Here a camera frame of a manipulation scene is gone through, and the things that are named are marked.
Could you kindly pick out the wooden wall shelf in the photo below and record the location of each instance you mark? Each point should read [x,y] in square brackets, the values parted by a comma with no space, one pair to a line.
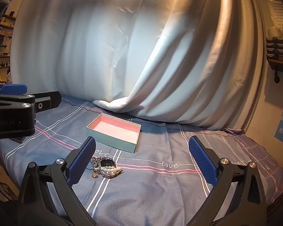
[281,64]

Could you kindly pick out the blue plaid bedsheet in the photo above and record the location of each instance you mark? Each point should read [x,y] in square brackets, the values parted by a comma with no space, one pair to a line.
[155,193]

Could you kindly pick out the small gold earring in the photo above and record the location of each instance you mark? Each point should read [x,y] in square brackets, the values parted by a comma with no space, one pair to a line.
[94,175]

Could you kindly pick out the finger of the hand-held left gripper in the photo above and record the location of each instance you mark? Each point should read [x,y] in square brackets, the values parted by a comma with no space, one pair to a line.
[13,89]
[48,102]

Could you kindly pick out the white paper notice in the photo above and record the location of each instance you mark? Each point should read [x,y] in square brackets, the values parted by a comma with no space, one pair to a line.
[277,11]

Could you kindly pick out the wooden shelving with goods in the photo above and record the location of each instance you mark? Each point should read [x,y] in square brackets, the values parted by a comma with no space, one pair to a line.
[1,51]

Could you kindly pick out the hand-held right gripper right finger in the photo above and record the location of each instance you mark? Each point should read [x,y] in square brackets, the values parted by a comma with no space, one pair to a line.
[201,160]

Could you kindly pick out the teal box with pink lining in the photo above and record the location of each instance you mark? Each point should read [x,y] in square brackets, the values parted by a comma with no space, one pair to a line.
[118,131]

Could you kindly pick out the white curtain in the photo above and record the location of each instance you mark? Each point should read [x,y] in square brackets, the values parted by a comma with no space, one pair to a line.
[132,51]

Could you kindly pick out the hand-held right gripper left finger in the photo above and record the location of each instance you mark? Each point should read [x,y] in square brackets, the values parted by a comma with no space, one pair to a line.
[82,160]

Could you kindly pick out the black flat rectangular device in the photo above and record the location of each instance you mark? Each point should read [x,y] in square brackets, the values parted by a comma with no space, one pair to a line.
[20,139]

